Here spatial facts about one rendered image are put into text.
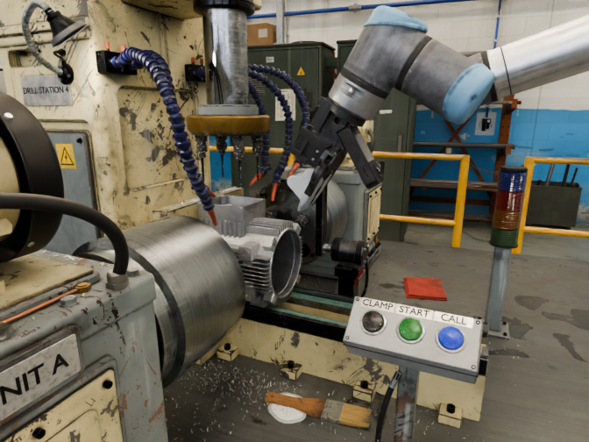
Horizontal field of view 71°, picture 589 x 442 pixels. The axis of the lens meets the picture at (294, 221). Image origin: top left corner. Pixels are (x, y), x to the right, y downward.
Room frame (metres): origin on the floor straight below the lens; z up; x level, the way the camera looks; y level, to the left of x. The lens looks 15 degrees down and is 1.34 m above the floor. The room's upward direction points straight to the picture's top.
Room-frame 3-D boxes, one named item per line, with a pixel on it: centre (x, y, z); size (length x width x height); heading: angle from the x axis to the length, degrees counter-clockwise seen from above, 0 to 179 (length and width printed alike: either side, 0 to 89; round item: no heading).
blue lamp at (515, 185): (0.95, -0.51, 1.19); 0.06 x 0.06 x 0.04
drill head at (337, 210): (1.21, -0.03, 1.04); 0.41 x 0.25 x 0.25; 155
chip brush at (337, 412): (0.66, -0.04, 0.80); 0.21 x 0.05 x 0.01; 72
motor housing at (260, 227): (0.90, 0.11, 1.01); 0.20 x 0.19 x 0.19; 65
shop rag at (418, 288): (1.20, -0.41, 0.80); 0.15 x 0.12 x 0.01; 169
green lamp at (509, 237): (0.95, -0.51, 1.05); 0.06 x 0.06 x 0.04
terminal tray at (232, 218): (0.92, 0.14, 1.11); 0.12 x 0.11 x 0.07; 65
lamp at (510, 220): (0.95, -0.51, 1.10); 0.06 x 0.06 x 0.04
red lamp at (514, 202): (0.95, -0.51, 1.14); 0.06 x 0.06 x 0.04
